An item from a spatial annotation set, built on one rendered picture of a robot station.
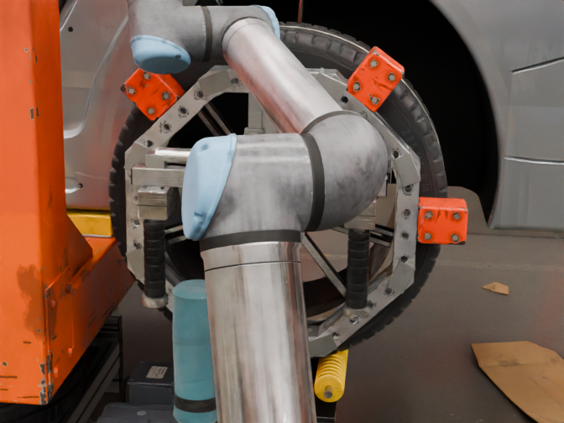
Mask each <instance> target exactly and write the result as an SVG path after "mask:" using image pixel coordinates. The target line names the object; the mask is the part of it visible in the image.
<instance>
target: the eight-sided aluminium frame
mask: <svg viewBox="0 0 564 423"><path fill-rule="evenodd" d="M306 69H307V70H308V71H309V72H310V73H311V75H312V76H313V77H314V78H315V79H316V80H317V81H318V83H319V84H320V85H321V86H322V87H323V88H324V89H325V90H326V92H327V93H328V94H329V95H330V96H331V97H332V99H333V100H334V101H335V102H336V103H337V104H338V105H339V106H340V108H341V109H342V110H348V111H352V112H356V113H359V114H360V115H361V114H362V115H364V117H365V118H367V120H369V121H370V122H371V123H372V124H373V125H374V126H375V128H376V129H377V130H378V131H379V133H380V135H381V136H382V138H383V141H384V143H385V146H386V149H387V154H388V160H391V161H392V167H393V169H394V170H395V171H396V172H397V185H396V202H395V218H394V250H393V263H392V264H391V265H390V266H389V267H388V268H387V269H386V270H385V271H384V272H382V273H381V274H380V275H379V276H378V277H376V278H375V279H374V280H373V281H372V282H370V283H369V284H368V289H367V291H368V297H367V299H368V305H369V317H367V318H365V319H361V320H354V319H349V318H346V317H345V316H343V314H342V309H343V306H342V307H341V308H340V309H339V310H338V311H336V312H335V313H334V314H333V315H332V316H330V317H329V318H328V319H327V320H326V321H324V322H323V323H322V324H321V325H320V326H311V325H307V330H308V338H309V347H310V355H311V358H312V357H326V356H327V355H328V354H330V353H331V352H332V351H333V350H336V349H337V347H338V346H339V345H341V344H342V343H343V342H344V341H346V340H347V339H348V338H349V337H350V336H351V335H352V334H353V333H354V332H356V331H357V330H358V329H359V328H360V327H362V326H363V325H364V324H365V323H367V322H368V321H369V320H370V319H372V318H373V317H374V316H375V315H376V314H378V313H379V312H380V311H381V310H382V309H383V308H385V306H387V305H388V304H389V303H390V302H391V301H393V300H394V299H395V298H396V297H397V296H399V295H400V294H404V292H405V290H406V289H407V288H409V287H410V286H411V285H412V284H413V283H414V275H415V246H416V232H417V217H418V202H419V188H420V158H419V157H418V155H417V154H416V153H415V152H414V151H413V150H412V149H411V147H410V146H408V145H407V144H406V142H405V141H404V140H403V139H402V138H401V137H400V136H399V135H398V134H397V133H396V132H395V131H394V130H393V129H392V128H391V127H390V126H389V125H388V124H387V123H386V122H385V121H384V120H383V118H382V117H381V116H380V115H379V114H378V113H377V112H371V111H370V110H369V109H367V108H366V107H365V106H364V105H363V104H362V103H361V102H360V101H359V100H358V99H357V98H356V97H354V96H353V95H351V94H350V93H349V92H347V91H346V89H347V82H348V79H346V78H345V77H344V76H343V75H342V74H341V73H340V72H339V71H338V70H335V69H324V68H320V69H311V68H306ZM218 92H240V93H248V92H249V90H248V88H247V87H246V86H245V85H244V84H243V82H242V80H241V79H240V78H239V76H238V74H237V73H236V72H235V70H234V69H233V68H232V67H231V66H230V65H214V66H213V67H212V68H211V69H210V70H209V71H208V72H207V73H206V74H205V75H203V76H202V77H201V78H199V79H198V82H197V83H196V84H195V85H194V86H193V87H192V88H191V89H190V90H189V91H188V92H187V93H186V94H185V95H184V96H183V97H181V98H180V99H179V100H178V101H177V102H176V103H175V104H174V105H173V106H172V107H171V108H170V109H169V110H168V111H167V112H166V113H165V114H164V115H163V116H162V117H161V118H160V119H159V120H158V121H157V122H156V123H155V124H154V125H153V126H152V127H151V128H149V129H148V130H147V131H146V132H145V133H144V134H143V135H141V136H140V137H139V138H138V139H137V140H135V141H134V142H133V145H132V146H131V147H130V148H129V149H128V150H127V151H126V152H125V165H124V169H125V183H126V224H127V252H126V256H127V266H128V269H129V270H130V271H131V272H132V273H133V274H134V275H135V277H136V279H139V280H140V281H141V282H142V283H143V284H144V220H145V219H139V218H138V206H137V204H138V190H139V189H140V187H141V185H131V168H132V167H133V166H134V165H136V164H139V165H146V154H147V153H148V152H149V151H155V150H156V148H157V147H158V148H162V147H163V146H164V145H165V144H166V143H167V142H168V141H169V140H170V139H171V138H172V137H173V136H174V135H175V134H176V133H177V132H178V131H179V130H180V129H181V128H183V127H184V126H185V125H186V124H187V123H188V122H189V121H190V120H191V119H192V118H193V117H194V116H195V115H196V114H197V113H198V112H199V111H200V110H201V109H202V108H203V107H204V106H205V105H206V104H207V103H208V102H209V101H210V100H211V99H212V98H213V97H214V96H215V95H216V94H217V93H218ZM344 97H347V98H344ZM183 281H184V280H183V279H182V278H181V277H180V276H179V275H178V274H177V273H176V272H175V271H174V270H173V269H172V268H171V267H170V266H169V265H168V264H167V263H165V288H166V293H167V294H168V305H166V307H167V308H168V309H169V310H170V311H171V312H172V313H173V301H174V296H173V293H172V290H173V288H174V287H176V286H177V285H178V284H179V283H180V282H183Z"/></svg>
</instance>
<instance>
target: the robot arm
mask: <svg viewBox="0 0 564 423"><path fill-rule="evenodd" d="M127 3H128V19H129V28H130V36H131V40H130V46H131V48H132V52H133V60H134V63H135V64H136V65H137V67H139V68H140V69H141V70H143V71H147V72H149V73H154V74H161V75H168V74H169V73H173V74H174V73H179V72H182V71H184V70H186V69H187V68H188V66H189V65H190V63H191V62H207V61H226V62H227V63H228V64H229V65H230V66H231V67H232V68H233V69H234V70H235V72H236V73H237V74H238V76H239V78H240V79H241V80H242V82H243V84H244V85H245V86H246V87H247V88H248V90H249V91H250V93H251V94H252V96H253V97H254V99H255V100H256V102H257V103H258V104H259V105H260V107H261V108H262V109H263V111H264V113H265V114H266V115H267V117H268V118H269V120H270V121H271V123H272V124H273V125H274V126H275V128H276V129H277V131H278V132H279V133H277V134H255V135H236V134H235V133H231V134H229V135H228V136H221V137H211V138H203V139H201V140H199V141H198V142H197V143H195V145H194V146H193V148H192V149H191V151H190V154H189V157H188V160H187V163H186V167H185V175H184V181H183V190H182V204H181V215H182V223H183V231H184V234H185V236H186V237H187V238H188V239H192V241H198V240H199V243H200V251H201V257H202V259H203V261H204V271H205V281H206V299H207V309H208V319H209V329H210V338H211V357H212V367H213V377H214V386H215V396H216V406H217V423H317V421H316V405H315V396H314V389H313V380H312V372H311V355H310V347H309V338H308V330H307V321H306V305H305V297H304V288H303V279H302V271H301V262H300V248H301V239H300V233H301V232H316V231H323V230H327V229H330V228H334V227H338V226H340V225H342V224H344V223H346V222H349V221H351V220H352V219H353V218H355V217H357V216H358V215H359V214H361V213H362V212H363V211H365V210H366V209H367V208H368V207H369V206H370V205H371V203H372V202H373V201H374V200H375V198H376V197H377V196H378V194H379V192H380V191H381V188H382V186H383V184H384V181H385V178H386V175H387V170H388V154H387V149H386V146H385V143H384V141H383V138H382V136H381V135H380V133H379V131H378V130H377V129H376V128H375V126H374V125H373V124H372V123H371V122H370V121H369V120H367V118H365V117H364V116H362V115H360V114H359V113H356V112H352V111H348V110H342V109H341V108H340V106H339V105H338V104H337V103H336V102H335V101H334V100H333V99H332V97H331V96H330V95H329V94H328V93H327V92H326V90H325V89H324V88H323V87H322V86H321V85H320V84H319V83H318V81H317V80H316V79H315V78H314V77H313V76H312V75H311V73H310V72H309V71H308V70H307V69H306V68H305V67H304V66H303V65H302V64H301V63H300V62H299V61H298V60H297V58H296V57H295V56H294V55H293V54H292V53H291V52H290V50H289V49H288V48H287V47H286V46H285V45H284V44H283V42H282V41H281V40H280V33H279V22H278V19H277V18H276V16H275V13H274V11H273V10H272V9H271V8H268V7H265V6H259V5H250V6H222V5H221V3H223V1H222V0H127Z"/></svg>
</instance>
